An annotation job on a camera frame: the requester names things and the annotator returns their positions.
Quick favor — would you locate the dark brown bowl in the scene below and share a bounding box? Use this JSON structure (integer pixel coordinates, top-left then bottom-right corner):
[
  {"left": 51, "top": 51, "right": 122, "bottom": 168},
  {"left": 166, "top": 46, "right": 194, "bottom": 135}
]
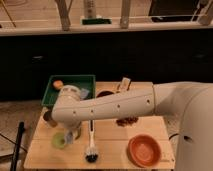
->
[{"left": 96, "top": 90, "right": 114, "bottom": 98}]

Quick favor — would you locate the orange fruit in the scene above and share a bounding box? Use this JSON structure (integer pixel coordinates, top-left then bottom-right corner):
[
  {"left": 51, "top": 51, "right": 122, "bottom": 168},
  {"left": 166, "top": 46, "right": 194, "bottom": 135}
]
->
[{"left": 52, "top": 80, "right": 64, "bottom": 90}]

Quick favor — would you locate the toy bus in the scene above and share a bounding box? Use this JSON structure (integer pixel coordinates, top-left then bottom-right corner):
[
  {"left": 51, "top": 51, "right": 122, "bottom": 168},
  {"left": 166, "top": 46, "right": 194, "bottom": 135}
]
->
[{"left": 117, "top": 77, "right": 131, "bottom": 93}]

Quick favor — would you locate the black pole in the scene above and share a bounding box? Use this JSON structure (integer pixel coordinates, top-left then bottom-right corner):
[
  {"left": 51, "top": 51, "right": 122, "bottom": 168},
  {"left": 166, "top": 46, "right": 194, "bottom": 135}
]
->
[{"left": 10, "top": 122, "right": 25, "bottom": 171}]

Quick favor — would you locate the green plastic tray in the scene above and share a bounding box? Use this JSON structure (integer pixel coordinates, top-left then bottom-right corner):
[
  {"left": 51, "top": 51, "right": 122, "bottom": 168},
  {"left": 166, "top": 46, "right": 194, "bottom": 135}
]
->
[{"left": 42, "top": 75, "right": 96, "bottom": 108}]

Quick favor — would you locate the grey sponge block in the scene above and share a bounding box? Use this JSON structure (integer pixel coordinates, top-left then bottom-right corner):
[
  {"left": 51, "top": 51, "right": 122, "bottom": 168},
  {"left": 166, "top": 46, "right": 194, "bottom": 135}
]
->
[{"left": 80, "top": 88, "right": 90, "bottom": 100}]

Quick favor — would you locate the green plastic cup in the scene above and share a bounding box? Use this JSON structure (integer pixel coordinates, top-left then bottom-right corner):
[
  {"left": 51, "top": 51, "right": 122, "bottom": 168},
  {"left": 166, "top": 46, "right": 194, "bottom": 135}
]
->
[{"left": 51, "top": 132, "right": 66, "bottom": 149}]

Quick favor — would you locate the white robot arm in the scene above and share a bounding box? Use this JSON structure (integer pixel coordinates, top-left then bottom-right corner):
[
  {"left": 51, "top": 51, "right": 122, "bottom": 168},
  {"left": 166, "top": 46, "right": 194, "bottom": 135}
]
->
[{"left": 52, "top": 82, "right": 213, "bottom": 171}]

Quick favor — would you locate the metal cup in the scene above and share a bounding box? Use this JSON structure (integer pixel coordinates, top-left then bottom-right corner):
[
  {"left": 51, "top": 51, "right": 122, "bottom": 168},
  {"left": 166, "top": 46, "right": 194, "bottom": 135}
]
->
[{"left": 43, "top": 111, "right": 57, "bottom": 127}]

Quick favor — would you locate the grey towel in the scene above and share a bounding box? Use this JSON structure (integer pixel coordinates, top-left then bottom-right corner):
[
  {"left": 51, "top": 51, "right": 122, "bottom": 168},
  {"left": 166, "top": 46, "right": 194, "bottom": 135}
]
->
[{"left": 64, "top": 132, "right": 74, "bottom": 144}]

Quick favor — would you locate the brown dried clump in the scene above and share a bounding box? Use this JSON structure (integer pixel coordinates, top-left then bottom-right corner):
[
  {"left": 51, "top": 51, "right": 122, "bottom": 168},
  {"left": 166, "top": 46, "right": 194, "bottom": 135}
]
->
[{"left": 116, "top": 117, "right": 138, "bottom": 127}]

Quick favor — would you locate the dish brush white handle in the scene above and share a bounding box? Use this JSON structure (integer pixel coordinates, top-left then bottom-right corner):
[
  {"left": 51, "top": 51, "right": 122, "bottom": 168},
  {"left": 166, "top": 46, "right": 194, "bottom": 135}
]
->
[{"left": 85, "top": 120, "right": 98, "bottom": 163}]

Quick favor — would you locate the green base stand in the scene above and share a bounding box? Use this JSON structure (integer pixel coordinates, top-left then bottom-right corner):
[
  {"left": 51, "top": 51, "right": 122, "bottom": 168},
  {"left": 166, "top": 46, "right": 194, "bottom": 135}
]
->
[{"left": 82, "top": 18, "right": 112, "bottom": 25}]

